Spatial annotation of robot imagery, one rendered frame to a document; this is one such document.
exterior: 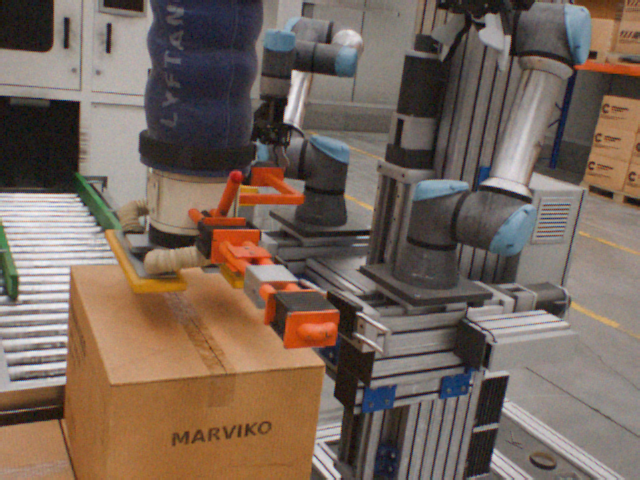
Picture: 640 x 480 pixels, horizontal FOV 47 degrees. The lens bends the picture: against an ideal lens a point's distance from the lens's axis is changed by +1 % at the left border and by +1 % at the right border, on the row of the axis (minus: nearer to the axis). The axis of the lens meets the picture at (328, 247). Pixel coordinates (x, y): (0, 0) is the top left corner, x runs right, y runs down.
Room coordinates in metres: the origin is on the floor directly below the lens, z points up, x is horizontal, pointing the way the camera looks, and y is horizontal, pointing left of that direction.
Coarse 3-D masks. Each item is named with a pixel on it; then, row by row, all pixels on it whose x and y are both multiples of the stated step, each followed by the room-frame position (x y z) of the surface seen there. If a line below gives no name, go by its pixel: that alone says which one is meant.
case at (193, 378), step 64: (128, 320) 1.36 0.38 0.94; (192, 320) 1.40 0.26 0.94; (256, 320) 1.44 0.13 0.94; (128, 384) 1.11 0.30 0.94; (192, 384) 1.16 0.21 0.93; (256, 384) 1.21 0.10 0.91; (320, 384) 1.27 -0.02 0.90; (128, 448) 1.11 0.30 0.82; (192, 448) 1.16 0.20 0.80; (256, 448) 1.22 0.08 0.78
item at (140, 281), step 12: (132, 228) 1.48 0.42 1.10; (108, 240) 1.50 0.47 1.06; (120, 240) 1.47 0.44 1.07; (120, 252) 1.41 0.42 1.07; (132, 252) 1.40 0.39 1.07; (144, 252) 1.34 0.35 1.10; (120, 264) 1.36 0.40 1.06; (132, 264) 1.33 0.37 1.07; (132, 276) 1.28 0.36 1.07; (144, 276) 1.28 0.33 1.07; (156, 276) 1.29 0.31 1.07; (168, 276) 1.30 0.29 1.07; (180, 276) 1.31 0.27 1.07; (132, 288) 1.25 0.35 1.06; (144, 288) 1.25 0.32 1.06; (156, 288) 1.26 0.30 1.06; (168, 288) 1.27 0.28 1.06; (180, 288) 1.28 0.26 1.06
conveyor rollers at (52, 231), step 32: (0, 192) 3.61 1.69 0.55; (32, 192) 3.68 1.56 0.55; (32, 224) 3.17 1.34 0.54; (64, 224) 3.23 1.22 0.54; (96, 224) 3.30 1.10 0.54; (32, 256) 2.75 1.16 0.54; (64, 256) 2.81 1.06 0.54; (96, 256) 2.87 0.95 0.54; (0, 288) 2.37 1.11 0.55; (32, 288) 2.42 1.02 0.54; (64, 288) 2.47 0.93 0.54; (0, 320) 2.12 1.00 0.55; (32, 320) 2.17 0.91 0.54; (64, 320) 2.21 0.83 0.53; (32, 352) 1.93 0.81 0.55; (64, 352) 1.96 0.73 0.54
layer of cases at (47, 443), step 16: (0, 432) 1.52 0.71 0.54; (16, 432) 1.53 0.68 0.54; (32, 432) 1.54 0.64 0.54; (48, 432) 1.55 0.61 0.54; (64, 432) 1.56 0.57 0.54; (0, 448) 1.46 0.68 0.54; (16, 448) 1.47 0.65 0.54; (32, 448) 1.47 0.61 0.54; (48, 448) 1.48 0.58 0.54; (64, 448) 1.49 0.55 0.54; (0, 464) 1.40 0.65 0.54; (16, 464) 1.41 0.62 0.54; (32, 464) 1.41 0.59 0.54; (48, 464) 1.42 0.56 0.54; (64, 464) 1.43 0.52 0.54
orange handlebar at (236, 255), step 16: (272, 176) 1.77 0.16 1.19; (288, 192) 1.65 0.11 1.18; (192, 208) 1.37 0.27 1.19; (240, 256) 1.10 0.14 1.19; (256, 256) 1.12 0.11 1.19; (240, 272) 1.08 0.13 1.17; (272, 288) 0.99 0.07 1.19; (288, 288) 1.01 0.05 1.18; (304, 336) 0.87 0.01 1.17; (320, 336) 0.87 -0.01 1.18
